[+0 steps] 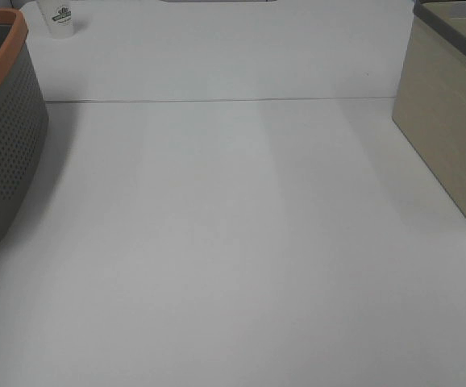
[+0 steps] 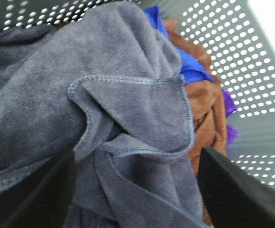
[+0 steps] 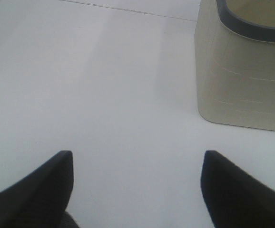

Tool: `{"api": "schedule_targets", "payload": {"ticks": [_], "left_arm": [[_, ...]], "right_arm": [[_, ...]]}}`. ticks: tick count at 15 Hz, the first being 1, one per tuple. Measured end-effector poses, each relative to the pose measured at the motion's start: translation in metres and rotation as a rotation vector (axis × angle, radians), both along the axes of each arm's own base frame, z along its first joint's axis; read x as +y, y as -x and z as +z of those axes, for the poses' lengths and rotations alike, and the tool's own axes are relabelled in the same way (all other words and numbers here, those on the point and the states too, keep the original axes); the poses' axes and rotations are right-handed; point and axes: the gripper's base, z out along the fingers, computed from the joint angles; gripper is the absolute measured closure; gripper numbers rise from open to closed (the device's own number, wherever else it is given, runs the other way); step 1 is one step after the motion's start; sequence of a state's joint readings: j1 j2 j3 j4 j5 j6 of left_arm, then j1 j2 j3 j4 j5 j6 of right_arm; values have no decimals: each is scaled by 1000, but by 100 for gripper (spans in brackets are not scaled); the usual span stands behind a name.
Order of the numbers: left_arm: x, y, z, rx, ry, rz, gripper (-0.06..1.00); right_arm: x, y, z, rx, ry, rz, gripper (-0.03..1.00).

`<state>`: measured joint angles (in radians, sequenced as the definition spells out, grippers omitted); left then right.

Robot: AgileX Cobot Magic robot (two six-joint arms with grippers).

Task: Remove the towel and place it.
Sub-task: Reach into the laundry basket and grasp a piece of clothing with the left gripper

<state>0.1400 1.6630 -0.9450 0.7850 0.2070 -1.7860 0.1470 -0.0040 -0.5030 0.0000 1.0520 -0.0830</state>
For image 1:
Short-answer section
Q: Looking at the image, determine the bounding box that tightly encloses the grey basket with orange rim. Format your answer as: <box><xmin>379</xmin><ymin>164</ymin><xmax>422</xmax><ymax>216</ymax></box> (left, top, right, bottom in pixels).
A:
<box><xmin>0</xmin><ymin>8</ymin><xmax>49</xmax><ymax>242</ymax></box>

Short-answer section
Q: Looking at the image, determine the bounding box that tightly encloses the white paper cup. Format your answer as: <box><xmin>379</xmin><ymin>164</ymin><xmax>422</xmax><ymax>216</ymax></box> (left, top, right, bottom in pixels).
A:
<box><xmin>36</xmin><ymin>0</ymin><xmax>74</xmax><ymax>39</ymax></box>

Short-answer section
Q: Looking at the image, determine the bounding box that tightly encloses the beige basket with grey rim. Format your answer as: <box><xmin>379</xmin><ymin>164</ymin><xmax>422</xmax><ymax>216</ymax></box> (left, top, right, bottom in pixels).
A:
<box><xmin>392</xmin><ymin>1</ymin><xmax>466</xmax><ymax>218</ymax></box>

